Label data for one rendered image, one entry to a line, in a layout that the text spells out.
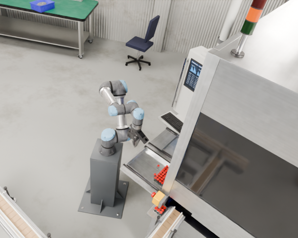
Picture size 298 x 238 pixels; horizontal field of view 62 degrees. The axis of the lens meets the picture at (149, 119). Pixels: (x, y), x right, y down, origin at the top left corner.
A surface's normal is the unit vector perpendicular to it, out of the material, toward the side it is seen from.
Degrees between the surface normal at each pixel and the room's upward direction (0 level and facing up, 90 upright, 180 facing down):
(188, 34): 90
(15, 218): 0
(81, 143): 0
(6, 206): 0
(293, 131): 90
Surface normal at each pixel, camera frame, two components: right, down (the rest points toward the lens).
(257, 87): -0.61, 0.46
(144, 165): 0.15, -0.73
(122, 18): -0.11, 0.65
